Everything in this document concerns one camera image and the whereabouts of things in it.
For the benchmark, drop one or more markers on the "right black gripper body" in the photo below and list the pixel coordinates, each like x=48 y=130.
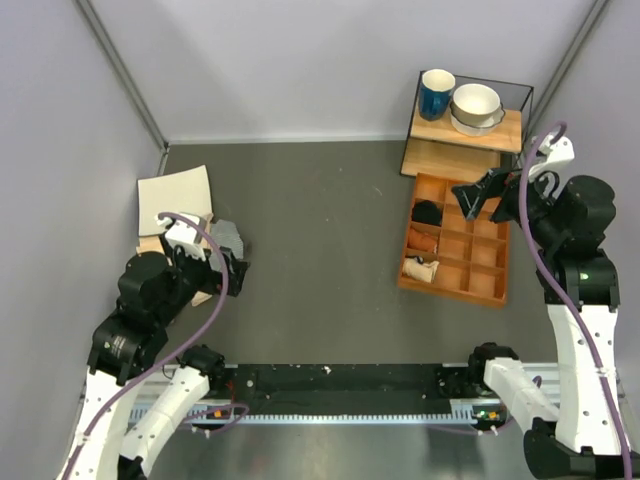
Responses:
x=508 y=206

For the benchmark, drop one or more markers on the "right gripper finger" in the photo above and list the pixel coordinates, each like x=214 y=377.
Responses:
x=495 y=182
x=472 y=197

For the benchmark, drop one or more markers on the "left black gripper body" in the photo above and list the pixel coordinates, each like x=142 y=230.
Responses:
x=205 y=277

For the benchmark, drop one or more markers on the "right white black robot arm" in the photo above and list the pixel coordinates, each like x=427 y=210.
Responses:
x=582 y=436

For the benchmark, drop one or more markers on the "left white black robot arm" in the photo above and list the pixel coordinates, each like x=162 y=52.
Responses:
x=130 y=408

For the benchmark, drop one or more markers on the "grey striped underwear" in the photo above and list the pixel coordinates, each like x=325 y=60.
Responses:
x=226 y=235

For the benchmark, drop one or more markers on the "black rolled underwear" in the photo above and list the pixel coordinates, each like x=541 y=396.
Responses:
x=427 y=212

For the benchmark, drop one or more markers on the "cream rolled underwear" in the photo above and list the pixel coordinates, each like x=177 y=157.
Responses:
x=420 y=270

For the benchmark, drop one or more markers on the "lower white bowl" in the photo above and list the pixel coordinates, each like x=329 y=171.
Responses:
x=481 y=128

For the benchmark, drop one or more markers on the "white bowl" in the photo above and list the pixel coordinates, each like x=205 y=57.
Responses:
x=475 y=103
x=481 y=128

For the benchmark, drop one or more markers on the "orange wooden divided organizer box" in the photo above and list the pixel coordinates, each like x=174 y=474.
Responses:
x=473 y=255

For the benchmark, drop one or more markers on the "upper white bowl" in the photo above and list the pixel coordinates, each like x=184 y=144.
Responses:
x=475 y=103

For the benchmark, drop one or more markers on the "white board sheet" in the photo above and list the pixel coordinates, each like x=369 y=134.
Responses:
x=184 y=192

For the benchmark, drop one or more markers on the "blue mug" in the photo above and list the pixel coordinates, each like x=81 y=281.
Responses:
x=435 y=91

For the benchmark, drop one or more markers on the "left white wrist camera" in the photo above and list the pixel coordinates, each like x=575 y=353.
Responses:
x=182 y=236

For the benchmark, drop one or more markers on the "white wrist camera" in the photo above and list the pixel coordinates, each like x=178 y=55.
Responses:
x=182 y=236
x=552 y=157

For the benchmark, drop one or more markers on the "black wire wooden shelf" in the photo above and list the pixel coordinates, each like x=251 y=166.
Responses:
x=436 y=148

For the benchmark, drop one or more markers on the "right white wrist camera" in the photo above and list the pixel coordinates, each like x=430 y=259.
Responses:
x=552 y=157

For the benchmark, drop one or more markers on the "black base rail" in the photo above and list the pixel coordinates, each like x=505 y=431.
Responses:
x=487 y=392

